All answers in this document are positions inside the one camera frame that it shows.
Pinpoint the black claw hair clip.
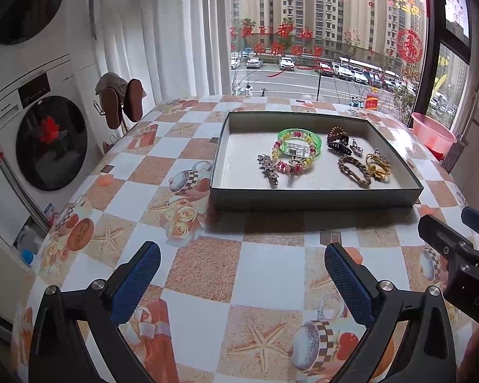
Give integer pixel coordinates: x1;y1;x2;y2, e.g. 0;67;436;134
328;139;353;156

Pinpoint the gold chain bracelet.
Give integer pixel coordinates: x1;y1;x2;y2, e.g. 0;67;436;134
338;155;373;189

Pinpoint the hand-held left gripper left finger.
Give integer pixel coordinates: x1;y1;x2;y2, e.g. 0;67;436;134
28;240;162;383

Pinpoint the pink plastic basin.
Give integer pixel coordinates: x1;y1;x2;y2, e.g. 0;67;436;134
411;112;458;154

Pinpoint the white curtain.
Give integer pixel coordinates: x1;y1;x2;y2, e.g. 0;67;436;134
90;0;234;108

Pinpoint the round red window sticker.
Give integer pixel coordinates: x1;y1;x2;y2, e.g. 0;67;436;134
396;29;424;64

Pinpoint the silver star hair clip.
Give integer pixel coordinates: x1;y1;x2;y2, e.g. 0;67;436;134
257;154;280;186

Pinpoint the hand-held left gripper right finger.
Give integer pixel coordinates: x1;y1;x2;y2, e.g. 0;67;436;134
324;243;458;383

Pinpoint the white stacked dryer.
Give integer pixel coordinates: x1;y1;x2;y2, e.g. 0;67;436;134
0;0;96;88

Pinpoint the clear rectangular hair clip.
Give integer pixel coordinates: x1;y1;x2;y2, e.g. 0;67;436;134
287;139;314;156

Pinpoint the gold hair clip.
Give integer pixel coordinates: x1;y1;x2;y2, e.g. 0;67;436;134
365;148;392;182

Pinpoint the pink yellow beaded bracelet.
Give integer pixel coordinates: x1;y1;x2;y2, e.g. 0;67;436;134
271;141;317;175

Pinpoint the white blue detergent bottle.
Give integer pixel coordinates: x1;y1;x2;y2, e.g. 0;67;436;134
16;225;44;267

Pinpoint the red lettering window sticker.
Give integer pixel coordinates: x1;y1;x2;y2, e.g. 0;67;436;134
227;22;324;78

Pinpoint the green translucent bangle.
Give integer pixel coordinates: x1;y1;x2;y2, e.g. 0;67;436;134
277;128;324;156

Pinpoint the white front-load washing machine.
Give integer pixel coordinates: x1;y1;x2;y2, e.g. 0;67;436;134
0;54;100;224

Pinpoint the shallow grey cardboard tray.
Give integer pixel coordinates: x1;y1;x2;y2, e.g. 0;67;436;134
209;111;424;213

